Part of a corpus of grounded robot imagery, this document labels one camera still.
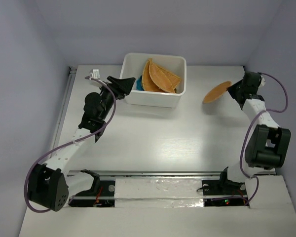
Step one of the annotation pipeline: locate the white plastic bin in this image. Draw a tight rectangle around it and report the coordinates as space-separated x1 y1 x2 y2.
120 53 187 108

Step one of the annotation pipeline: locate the aluminium left rail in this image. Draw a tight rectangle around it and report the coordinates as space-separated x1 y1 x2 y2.
49 66 77 150

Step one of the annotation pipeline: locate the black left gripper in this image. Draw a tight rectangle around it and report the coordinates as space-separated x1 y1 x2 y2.
99 77 135 120

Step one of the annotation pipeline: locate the orange leaf-shaped woven tray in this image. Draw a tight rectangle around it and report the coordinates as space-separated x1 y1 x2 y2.
142 58 166 93

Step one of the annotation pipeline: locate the aluminium rail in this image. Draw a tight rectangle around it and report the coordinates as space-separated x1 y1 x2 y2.
49 66 77 150
40 169 277 177

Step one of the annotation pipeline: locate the blue polka dot plate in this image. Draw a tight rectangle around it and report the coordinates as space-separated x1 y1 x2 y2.
136 76 144 91

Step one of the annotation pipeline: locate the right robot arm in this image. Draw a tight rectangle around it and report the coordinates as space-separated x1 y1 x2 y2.
217 72 291 194

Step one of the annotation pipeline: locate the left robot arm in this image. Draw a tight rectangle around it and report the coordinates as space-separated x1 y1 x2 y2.
23 76 136 213

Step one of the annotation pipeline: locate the round orange woven plate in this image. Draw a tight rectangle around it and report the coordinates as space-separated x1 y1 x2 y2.
203 81 232 103

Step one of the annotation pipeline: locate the aluminium front rail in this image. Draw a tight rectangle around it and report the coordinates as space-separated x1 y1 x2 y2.
40 169 277 177

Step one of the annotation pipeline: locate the orange teardrop woven tray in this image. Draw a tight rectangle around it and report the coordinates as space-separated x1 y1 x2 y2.
148 61 182 93

